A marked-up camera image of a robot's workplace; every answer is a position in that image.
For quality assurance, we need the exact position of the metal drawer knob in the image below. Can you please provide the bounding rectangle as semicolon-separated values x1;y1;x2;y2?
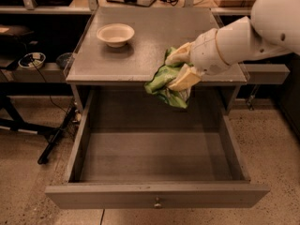
154;197;162;209

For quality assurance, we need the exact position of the dark round bowl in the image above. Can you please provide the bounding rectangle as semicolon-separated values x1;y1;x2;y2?
56;52;73;68

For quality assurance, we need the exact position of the white bowl with black cable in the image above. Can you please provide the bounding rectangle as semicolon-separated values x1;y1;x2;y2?
18;52;46;69

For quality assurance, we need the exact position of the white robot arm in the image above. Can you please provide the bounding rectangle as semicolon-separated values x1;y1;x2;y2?
165;0;300;91

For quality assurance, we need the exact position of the grey cabinet with counter top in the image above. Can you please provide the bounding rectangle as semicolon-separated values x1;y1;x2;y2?
63;6;251;114

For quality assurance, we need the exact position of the open grey top drawer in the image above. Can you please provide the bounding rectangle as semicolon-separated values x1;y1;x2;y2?
45;87;269;209

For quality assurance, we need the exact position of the white paper bowl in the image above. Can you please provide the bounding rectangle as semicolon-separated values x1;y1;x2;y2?
97;23;135;48

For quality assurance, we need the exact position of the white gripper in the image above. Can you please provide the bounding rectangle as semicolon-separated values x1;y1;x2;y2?
165;28;230;91

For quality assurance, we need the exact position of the grey shelf rack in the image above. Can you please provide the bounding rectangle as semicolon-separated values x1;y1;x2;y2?
0;0;292;85

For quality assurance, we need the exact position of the green rice chip bag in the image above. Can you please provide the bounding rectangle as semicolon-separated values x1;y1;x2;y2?
144;62;190;109

